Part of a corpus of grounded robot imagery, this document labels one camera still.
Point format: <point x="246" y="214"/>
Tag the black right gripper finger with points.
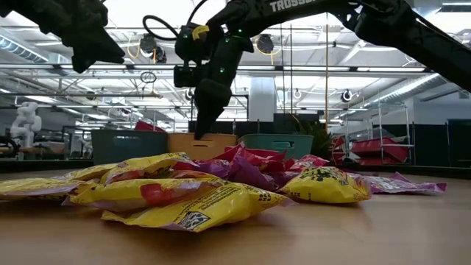
<point x="211" y="106"/>

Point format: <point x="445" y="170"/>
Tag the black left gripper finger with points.
<point x="97" y="48"/>
<point x="79" y="66"/>

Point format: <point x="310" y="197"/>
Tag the orange plastic bin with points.
<point x="202" y="147"/>

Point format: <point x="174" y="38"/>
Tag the red Skittles candy bag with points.
<point x="309" y="161"/>
<point x="265" y="158"/>
<point x="233" y="152"/>

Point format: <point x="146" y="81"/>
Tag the teal plastic bin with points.
<point x="276" y="143"/>

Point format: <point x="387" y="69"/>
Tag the blue-grey plastic bin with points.
<point x="129" y="147"/>

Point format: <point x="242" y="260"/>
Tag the purple Skittles candy bag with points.
<point x="283" y="178"/>
<point x="246" y="173"/>
<point x="404" y="184"/>
<point x="209" y="167"/>

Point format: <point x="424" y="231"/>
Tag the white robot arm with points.
<point x="25" y="121"/>

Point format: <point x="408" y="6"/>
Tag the yellow label tag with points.
<point x="200" y="32"/>

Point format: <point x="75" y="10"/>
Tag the white square pillar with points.
<point x="262" y="99"/>

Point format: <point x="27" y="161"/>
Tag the thin black hanging rod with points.
<point x="281" y="73"/>
<point x="290" y="73"/>

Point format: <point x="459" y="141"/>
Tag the long ceiling light strip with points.
<point x="294" y="68"/>

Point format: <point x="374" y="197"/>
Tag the red storage bin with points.
<point x="375" y="145"/>
<point x="147" y="127"/>
<point x="379" y="161"/>
<point x="338" y="145"/>

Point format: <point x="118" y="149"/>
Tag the green potted plant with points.
<point x="320" y="141"/>

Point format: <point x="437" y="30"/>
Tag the black gantry frame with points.
<point x="241" y="96"/>

